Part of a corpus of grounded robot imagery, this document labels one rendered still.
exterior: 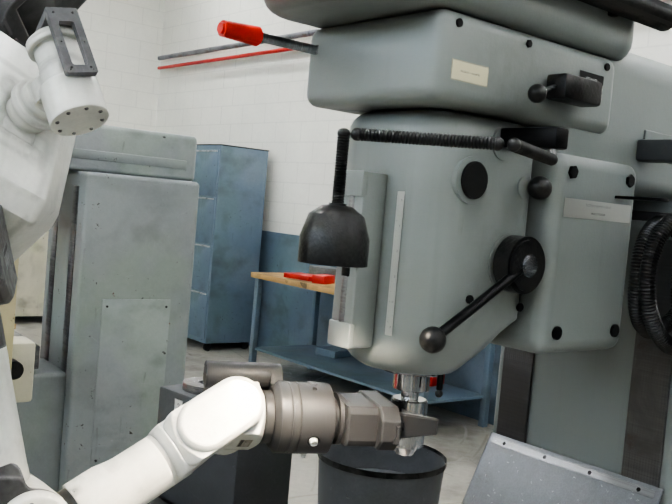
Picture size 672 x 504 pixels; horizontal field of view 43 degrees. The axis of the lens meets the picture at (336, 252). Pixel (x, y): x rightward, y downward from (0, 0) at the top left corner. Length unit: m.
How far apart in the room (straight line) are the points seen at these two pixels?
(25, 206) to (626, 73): 0.79
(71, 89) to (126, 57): 9.90
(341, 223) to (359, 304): 0.19
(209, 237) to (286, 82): 1.73
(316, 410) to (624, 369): 0.52
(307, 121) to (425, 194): 7.36
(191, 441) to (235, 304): 7.53
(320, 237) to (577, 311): 0.44
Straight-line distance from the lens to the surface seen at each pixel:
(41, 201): 1.03
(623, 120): 1.24
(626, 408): 1.37
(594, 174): 1.17
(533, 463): 1.46
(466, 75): 0.97
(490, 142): 0.85
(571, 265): 1.14
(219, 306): 8.42
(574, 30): 1.12
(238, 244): 8.45
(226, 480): 1.40
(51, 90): 1.00
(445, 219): 1.00
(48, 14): 1.03
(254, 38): 1.05
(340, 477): 3.05
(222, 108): 9.66
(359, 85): 1.03
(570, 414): 1.43
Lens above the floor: 1.51
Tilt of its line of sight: 3 degrees down
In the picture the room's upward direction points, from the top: 5 degrees clockwise
